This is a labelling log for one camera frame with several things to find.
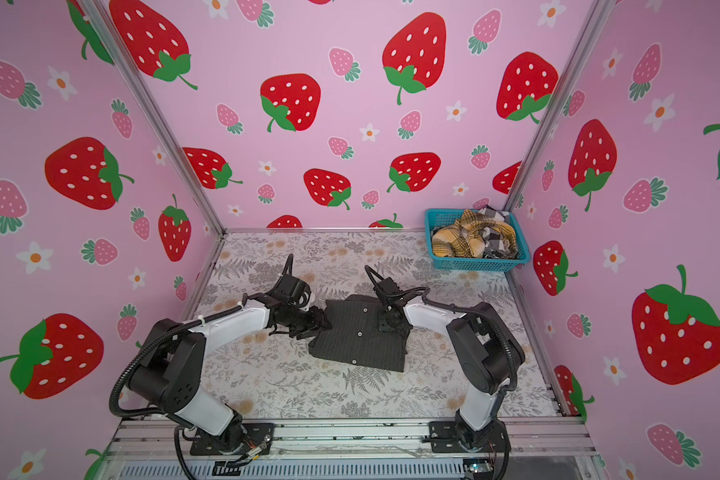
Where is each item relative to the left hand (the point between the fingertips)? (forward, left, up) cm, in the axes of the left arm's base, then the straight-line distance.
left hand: (328, 327), depth 89 cm
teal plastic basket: (+46, -39, +4) cm, 61 cm away
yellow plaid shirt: (+32, -44, +6) cm, 55 cm away
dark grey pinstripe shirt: (-2, -9, -1) cm, 9 cm away
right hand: (+4, -18, -4) cm, 19 cm away
